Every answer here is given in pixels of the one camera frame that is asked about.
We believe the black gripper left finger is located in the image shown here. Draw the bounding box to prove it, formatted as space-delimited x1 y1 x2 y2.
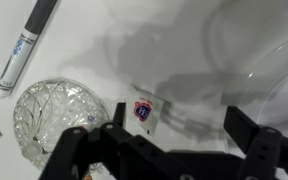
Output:
38 103 126 180

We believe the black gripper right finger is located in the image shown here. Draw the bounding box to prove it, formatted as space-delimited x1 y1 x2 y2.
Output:
224 106 288 180

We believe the candy piece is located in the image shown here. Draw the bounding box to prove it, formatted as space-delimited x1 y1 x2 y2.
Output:
126 84 164 136

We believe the cut glass container bowl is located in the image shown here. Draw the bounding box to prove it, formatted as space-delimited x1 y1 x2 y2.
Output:
202 0 288 136

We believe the black white marker pen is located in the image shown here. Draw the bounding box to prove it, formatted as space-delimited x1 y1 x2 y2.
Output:
0 0 58 92

